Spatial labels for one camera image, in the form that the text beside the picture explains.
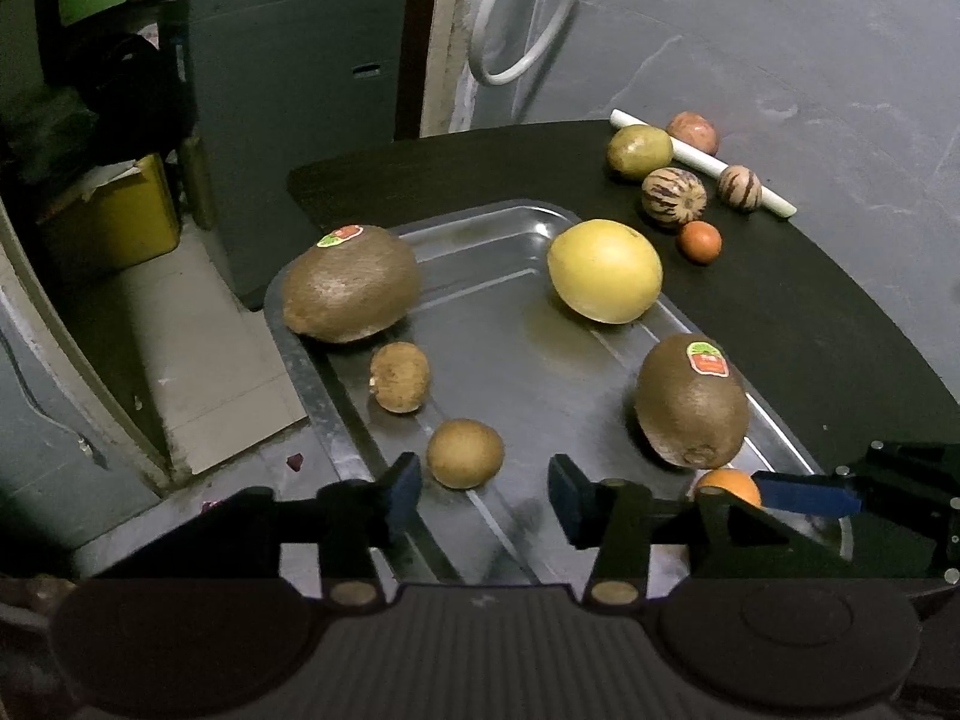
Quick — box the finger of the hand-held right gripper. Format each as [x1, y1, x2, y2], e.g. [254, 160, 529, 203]
[752, 441, 960, 583]

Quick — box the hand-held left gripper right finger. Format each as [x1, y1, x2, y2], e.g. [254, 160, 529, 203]
[547, 454, 886, 608]

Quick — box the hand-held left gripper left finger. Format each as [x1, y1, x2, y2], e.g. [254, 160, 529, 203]
[97, 452, 425, 608]

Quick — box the orange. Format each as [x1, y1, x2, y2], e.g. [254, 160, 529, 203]
[694, 468, 763, 511]

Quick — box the metal tray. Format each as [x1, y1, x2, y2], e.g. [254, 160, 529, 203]
[264, 200, 856, 586]

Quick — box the large brown kiwi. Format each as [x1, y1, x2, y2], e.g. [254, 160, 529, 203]
[281, 223, 422, 344]

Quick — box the yellow lemon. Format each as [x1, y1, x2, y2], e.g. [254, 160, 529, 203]
[546, 219, 665, 325]

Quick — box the red tomato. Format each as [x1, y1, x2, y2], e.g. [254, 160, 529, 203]
[677, 221, 723, 266]

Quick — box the white tube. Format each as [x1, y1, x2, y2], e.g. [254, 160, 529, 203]
[609, 109, 797, 220]

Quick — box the small striped melon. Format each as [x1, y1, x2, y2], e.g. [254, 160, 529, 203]
[717, 164, 763, 211]

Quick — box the large striped melon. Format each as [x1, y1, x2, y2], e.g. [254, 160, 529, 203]
[640, 167, 707, 227]

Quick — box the green mango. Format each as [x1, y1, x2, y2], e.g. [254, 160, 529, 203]
[606, 124, 674, 179]

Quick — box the grey cabinet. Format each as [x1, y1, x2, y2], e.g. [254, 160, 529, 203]
[161, 0, 425, 312]

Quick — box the red apple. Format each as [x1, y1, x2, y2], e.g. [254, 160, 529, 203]
[666, 111, 721, 160]

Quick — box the yellow box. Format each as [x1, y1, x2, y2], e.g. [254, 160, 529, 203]
[37, 154, 181, 271]

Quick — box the black bag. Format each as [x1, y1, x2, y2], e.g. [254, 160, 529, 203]
[79, 34, 173, 158]

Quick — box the white hose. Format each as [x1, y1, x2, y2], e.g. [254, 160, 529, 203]
[465, 0, 578, 87]

